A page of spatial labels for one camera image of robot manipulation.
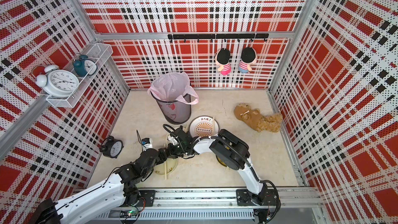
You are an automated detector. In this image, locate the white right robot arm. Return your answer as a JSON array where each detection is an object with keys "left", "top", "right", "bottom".
[{"left": 163, "top": 124, "right": 280, "bottom": 206}]

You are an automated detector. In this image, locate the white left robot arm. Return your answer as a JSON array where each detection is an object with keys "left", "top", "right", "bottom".
[{"left": 29, "top": 148, "right": 172, "bottom": 224}]

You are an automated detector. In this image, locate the white plate with teal rim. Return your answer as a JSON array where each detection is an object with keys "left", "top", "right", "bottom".
[{"left": 189, "top": 115, "right": 220, "bottom": 137}]

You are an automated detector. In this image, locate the black mesh waste bin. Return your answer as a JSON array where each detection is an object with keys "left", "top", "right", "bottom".
[{"left": 151, "top": 93, "right": 192, "bottom": 124}]

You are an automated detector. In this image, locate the yellow patterned plate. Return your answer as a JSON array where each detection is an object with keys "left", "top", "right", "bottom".
[{"left": 216, "top": 156, "right": 227, "bottom": 167}]

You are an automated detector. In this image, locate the black alarm clock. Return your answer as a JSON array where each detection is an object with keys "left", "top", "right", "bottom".
[{"left": 99, "top": 136, "right": 124, "bottom": 159}]

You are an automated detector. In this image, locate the brown teddy bear plush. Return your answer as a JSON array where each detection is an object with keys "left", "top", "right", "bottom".
[{"left": 234, "top": 103, "right": 283, "bottom": 133}]

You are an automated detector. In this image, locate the pink striped hanging doll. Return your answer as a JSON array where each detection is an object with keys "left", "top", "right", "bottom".
[{"left": 215, "top": 48, "right": 231, "bottom": 76}]

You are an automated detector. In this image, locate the blue striped hanging doll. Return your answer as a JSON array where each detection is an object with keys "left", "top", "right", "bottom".
[{"left": 238, "top": 47, "right": 258, "bottom": 74}]

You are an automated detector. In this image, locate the teal alarm clock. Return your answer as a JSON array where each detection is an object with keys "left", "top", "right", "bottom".
[{"left": 73, "top": 55, "right": 97, "bottom": 77}]

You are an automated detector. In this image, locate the white twin-bell alarm clock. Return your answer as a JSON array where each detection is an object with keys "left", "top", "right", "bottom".
[{"left": 35, "top": 64, "right": 79, "bottom": 98}]

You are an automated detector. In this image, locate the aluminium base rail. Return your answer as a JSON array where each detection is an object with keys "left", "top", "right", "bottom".
[{"left": 94, "top": 187, "right": 327, "bottom": 224}]

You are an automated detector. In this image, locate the black wall hook rail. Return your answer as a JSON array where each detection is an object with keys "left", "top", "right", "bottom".
[{"left": 167, "top": 33, "right": 269, "bottom": 41}]

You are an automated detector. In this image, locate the white wire wall shelf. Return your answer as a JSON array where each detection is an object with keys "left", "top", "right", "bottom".
[{"left": 46, "top": 43, "right": 113, "bottom": 108}]

